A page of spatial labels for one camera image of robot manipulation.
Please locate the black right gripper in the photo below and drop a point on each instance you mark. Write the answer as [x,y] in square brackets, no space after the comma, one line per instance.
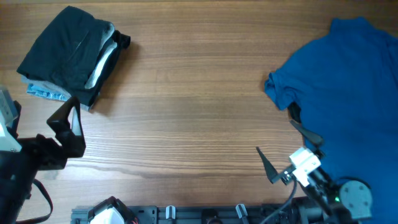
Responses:
[314,137]

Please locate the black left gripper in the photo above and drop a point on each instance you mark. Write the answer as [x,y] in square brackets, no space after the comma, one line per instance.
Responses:
[55,158]

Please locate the dark green shorts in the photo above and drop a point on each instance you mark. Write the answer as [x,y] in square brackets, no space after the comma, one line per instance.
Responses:
[76,52]

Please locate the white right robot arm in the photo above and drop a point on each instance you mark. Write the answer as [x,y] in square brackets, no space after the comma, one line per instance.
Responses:
[349,202]

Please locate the folded light blue jeans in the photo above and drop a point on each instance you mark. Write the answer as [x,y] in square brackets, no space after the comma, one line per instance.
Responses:
[47,92]

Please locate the folded grey shorts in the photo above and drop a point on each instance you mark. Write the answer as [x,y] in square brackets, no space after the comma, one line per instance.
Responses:
[28,81]

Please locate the blue polo shirt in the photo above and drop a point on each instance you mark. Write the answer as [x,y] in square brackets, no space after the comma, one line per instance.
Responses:
[345,85]

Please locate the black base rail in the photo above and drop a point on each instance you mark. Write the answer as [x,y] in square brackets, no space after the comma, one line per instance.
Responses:
[198,215]

